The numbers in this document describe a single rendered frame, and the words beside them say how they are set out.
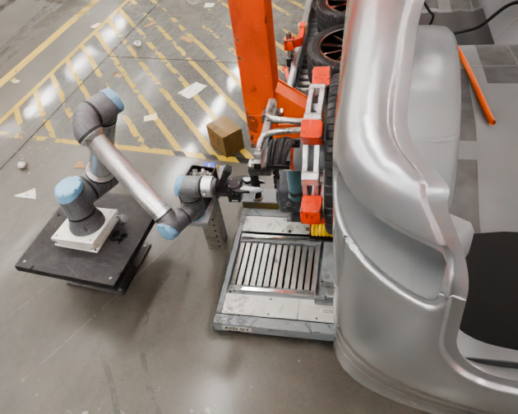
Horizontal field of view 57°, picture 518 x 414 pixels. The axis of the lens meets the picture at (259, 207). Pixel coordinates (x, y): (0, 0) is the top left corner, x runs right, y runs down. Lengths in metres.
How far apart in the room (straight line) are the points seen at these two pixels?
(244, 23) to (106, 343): 1.71
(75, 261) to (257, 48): 1.41
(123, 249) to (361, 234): 1.82
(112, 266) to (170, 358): 0.55
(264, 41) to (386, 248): 1.49
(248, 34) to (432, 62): 0.92
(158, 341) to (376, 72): 1.95
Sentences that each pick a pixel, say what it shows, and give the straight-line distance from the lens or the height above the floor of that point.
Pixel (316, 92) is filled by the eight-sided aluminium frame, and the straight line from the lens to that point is 1.95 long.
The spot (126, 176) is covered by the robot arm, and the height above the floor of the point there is 0.91.
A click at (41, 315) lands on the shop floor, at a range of 2.96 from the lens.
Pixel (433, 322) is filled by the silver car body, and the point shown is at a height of 1.35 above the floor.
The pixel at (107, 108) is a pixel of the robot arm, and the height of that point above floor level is 1.09.
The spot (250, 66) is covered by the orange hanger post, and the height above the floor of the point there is 1.02.
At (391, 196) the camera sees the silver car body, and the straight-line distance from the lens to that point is 0.82.
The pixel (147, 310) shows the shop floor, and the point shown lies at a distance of 2.71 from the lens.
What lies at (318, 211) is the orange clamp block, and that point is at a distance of 1.76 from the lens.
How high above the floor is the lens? 2.17
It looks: 46 degrees down
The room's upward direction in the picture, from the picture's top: 9 degrees counter-clockwise
